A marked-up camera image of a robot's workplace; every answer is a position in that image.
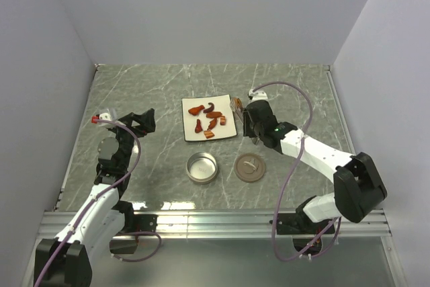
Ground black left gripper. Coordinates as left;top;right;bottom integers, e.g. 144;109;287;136
111;108;155;169

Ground steel serving tongs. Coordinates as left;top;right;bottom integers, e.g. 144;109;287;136
230;97;247;126

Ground orange glazed food piece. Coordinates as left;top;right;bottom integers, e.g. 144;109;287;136
206;111;222;119

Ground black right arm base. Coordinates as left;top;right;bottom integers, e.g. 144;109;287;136
269;213;341;260

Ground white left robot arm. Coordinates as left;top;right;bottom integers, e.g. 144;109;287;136
33;108;156;286

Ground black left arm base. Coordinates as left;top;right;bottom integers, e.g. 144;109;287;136
110;201;162;263

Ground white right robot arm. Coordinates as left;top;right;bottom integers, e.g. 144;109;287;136
243;99;388;234

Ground brown round lunch box lid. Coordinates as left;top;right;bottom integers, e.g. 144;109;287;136
234;153;266;183

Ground round steel lunch box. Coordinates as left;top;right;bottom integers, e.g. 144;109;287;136
185;152;218;185

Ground white rectangular plate, black rim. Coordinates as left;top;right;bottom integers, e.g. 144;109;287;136
181;95;237;142

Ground red crispy meat strip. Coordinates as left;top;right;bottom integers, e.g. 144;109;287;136
208;118;218;130

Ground orange fried chicken wing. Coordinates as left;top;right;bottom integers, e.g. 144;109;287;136
188;105;205;116

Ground dark purple curved sausage piece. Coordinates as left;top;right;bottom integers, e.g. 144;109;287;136
203;102;214;114

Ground red chicken drumstick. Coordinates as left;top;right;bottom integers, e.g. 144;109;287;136
194;119;203;134

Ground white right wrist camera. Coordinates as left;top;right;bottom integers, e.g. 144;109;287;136
248;89;268;102

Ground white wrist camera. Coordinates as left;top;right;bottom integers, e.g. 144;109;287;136
91;108;118;129
248;89;268;102

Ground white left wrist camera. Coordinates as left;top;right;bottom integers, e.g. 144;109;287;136
91;108;118;129

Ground aluminium front rail frame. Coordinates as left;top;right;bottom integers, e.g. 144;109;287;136
36;209;392;239

